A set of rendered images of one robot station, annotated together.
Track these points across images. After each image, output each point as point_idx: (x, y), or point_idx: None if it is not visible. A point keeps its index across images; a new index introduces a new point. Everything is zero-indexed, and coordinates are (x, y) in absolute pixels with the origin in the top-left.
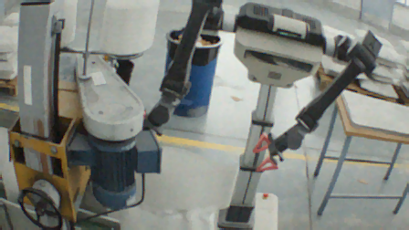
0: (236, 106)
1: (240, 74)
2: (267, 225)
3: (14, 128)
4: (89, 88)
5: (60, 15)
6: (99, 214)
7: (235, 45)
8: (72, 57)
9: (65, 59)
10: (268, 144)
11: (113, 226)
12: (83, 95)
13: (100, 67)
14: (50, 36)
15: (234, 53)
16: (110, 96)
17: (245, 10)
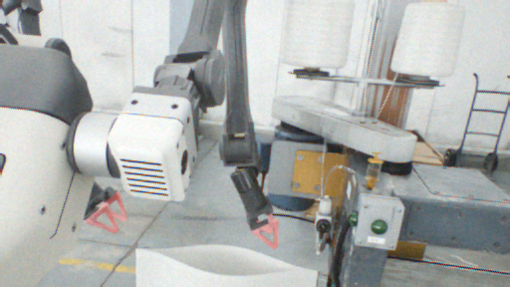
0: None
1: None
2: None
3: (415, 135)
4: (339, 108)
5: (382, 2)
6: (304, 218)
7: (89, 197)
8: (455, 193)
9: (467, 190)
10: (111, 194)
11: None
12: (340, 105)
13: (345, 119)
14: (379, 20)
15: (78, 236)
16: (308, 103)
17: (82, 75)
